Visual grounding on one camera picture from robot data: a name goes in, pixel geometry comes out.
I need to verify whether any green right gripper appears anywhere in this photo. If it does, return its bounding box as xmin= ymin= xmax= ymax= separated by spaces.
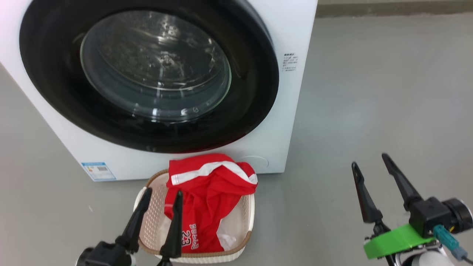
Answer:
xmin=351 ymin=153 xmax=436 ymax=260

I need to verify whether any cream perforated laundry basket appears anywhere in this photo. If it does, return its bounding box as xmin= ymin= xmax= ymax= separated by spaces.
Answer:
xmin=133 ymin=169 xmax=255 ymax=264

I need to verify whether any dark round glass washer door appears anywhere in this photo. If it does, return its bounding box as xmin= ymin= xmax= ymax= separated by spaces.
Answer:
xmin=19 ymin=0 xmax=280 ymax=154

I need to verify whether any red white-striped printed garment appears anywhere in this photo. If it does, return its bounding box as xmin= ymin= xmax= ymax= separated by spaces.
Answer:
xmin=164 ymin=153 xmax=258 ymax=254

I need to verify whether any plain red garment white lining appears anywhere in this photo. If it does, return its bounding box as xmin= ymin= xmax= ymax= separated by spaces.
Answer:
xmin=216 ymin=222 xmax=239 ymax=252

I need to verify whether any teal cable connector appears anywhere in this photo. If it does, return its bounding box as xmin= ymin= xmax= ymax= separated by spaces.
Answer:
xmin=432 ymin=224 xmax=469 ymax=261

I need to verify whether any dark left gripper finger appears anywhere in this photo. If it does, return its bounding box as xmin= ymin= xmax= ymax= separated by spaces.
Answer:
xmin=115 ymin=187 xmax=153 ymax=255
xmin=157 ymin=190 xmax=184 ymax=266

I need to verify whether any white washing machine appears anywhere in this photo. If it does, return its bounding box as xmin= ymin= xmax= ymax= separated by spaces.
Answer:
xmin=0 ymin=0 xmax=318 ymax=182

